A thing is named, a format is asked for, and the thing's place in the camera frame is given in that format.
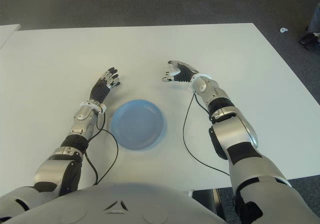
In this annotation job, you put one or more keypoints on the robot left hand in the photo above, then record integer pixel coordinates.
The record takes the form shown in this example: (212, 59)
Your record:
(100, 90)

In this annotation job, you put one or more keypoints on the black stand under table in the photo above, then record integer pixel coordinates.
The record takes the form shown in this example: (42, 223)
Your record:
(206, 200)

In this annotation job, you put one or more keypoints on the grey robot torso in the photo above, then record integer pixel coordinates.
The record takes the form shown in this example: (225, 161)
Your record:
(120, 204)

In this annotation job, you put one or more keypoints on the person's shoe and leg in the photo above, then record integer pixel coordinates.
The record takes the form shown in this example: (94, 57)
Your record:
(313, 23)

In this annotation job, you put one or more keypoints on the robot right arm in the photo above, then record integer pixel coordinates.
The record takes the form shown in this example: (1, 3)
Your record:
(237, 133)

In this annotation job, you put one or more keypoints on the small white floor scrap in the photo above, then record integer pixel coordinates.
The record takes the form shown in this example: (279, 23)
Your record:
(283, 30)

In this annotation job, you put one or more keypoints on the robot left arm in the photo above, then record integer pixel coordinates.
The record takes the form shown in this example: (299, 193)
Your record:
(80, 123)

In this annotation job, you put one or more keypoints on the blue plastic plate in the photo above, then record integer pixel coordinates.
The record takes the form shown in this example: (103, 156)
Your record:
(138, 125)

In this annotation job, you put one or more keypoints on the white side table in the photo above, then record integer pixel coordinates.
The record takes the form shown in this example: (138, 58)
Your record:
(7, 33)

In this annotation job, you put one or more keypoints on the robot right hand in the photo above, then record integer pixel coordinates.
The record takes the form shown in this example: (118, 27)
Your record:
(183, 72)

